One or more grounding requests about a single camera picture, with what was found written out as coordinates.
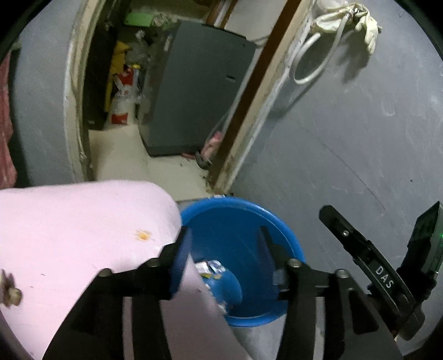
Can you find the red white bag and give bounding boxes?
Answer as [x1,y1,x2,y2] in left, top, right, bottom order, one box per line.
[110,65,143,125]

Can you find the blue snack packet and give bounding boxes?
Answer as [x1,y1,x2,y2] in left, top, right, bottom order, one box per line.
[194,260,226,280]

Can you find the green packet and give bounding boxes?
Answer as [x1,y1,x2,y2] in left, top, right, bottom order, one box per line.
[125,12,153,27]

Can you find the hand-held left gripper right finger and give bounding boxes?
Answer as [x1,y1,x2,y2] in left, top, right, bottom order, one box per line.
[259,226,404,360]

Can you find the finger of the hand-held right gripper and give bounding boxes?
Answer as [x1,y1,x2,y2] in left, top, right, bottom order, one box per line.
[319,205,375,264]

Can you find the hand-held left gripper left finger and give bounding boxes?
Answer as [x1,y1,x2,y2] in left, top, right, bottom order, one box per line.
[42,225,193,360]

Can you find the brown shell scraps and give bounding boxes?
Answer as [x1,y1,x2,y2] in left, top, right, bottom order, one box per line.
[0,269,23,307]

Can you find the grey cabinet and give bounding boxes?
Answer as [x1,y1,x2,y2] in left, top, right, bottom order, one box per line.
[140,21,257,158]

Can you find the pink slipper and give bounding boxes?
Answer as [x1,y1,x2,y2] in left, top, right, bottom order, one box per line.
[202,131,226,162]

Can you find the blue plastic basin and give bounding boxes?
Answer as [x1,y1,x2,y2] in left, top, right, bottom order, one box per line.
[179,197,307,328]

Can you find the white cable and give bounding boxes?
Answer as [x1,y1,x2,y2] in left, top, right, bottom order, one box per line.
[287,14,351,86]

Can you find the white hanging cloth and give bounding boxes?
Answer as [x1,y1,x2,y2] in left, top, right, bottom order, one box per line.
[311,0,383,55]

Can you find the yellow bag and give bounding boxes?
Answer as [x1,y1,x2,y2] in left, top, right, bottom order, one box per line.
[108,41,129,102]

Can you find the brown door frame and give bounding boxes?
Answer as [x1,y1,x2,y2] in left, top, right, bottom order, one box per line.
[207,0,313,195]

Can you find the pink checked cloth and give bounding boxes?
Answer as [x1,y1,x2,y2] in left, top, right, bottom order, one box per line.
[0,52,18,189]

